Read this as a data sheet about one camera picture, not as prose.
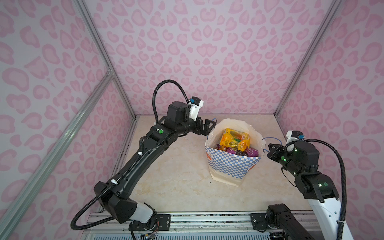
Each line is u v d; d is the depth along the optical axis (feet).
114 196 1.26
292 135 1.92
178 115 1.68
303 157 1.50
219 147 2.96
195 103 1.90
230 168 2.47
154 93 1.58
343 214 1.29
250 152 2.55
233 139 2.71
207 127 1.93
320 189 1.38
